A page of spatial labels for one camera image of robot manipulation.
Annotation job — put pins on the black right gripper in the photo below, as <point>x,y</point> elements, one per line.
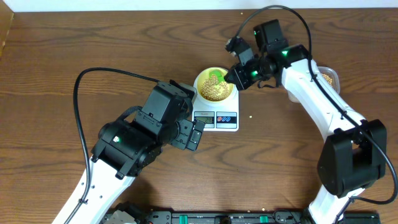
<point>240,80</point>

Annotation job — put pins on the green plastic scoop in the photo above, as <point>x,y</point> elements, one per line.
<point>217,74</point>

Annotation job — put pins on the yellow plastic bowl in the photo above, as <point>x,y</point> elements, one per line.
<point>210,90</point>

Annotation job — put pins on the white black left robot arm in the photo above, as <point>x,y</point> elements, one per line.
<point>129,144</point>

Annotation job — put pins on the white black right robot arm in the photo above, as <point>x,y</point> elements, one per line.
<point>352,155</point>

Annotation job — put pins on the white digital kitchen scale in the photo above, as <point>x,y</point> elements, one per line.
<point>217,115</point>

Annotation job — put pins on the clear plastic soybean container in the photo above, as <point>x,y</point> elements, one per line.
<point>331,77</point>

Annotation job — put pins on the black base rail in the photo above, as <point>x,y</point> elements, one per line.
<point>130,213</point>

